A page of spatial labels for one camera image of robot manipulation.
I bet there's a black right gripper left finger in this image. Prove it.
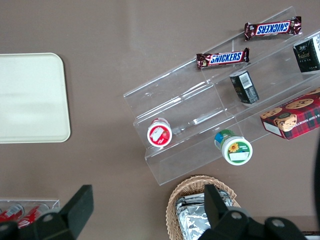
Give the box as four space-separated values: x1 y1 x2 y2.
34 184 95 240

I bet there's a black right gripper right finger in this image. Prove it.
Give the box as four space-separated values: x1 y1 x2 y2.
203 184 251 237

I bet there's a light oval wicker basket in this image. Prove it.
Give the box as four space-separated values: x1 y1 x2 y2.
165 174 242 240

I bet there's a white rectangular snack tray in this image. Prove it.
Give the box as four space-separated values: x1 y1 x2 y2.
302 229 320 238

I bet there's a beige rectangular tray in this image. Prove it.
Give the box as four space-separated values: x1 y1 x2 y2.
0 52 72 144

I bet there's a clear acrylic bottle rack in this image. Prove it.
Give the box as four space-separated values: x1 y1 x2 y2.
0 198 61 226

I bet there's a silver foil pack stack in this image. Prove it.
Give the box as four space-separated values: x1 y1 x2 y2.
174 189 241 240

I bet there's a red cola bottle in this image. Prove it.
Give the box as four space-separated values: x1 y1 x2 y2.
17 203 51 230
0 203 25 224

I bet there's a green lid yogurt cup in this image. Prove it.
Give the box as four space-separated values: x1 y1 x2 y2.
213 128 253 166

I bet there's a red lid yogurt cup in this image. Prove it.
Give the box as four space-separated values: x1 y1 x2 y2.
146 118 173 148

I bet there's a clear acrylic stepped display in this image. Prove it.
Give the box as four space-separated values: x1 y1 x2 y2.
123 6 320 186

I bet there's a red tartan cookie box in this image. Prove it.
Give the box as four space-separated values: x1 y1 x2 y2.
259 87 320 140

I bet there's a small black carton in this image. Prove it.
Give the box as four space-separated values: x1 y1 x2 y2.
292 33 320 74
229 70 260 105

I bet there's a brown Snickers bar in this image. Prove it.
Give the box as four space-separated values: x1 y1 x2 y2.
195 47 251 70
244 16 303 42

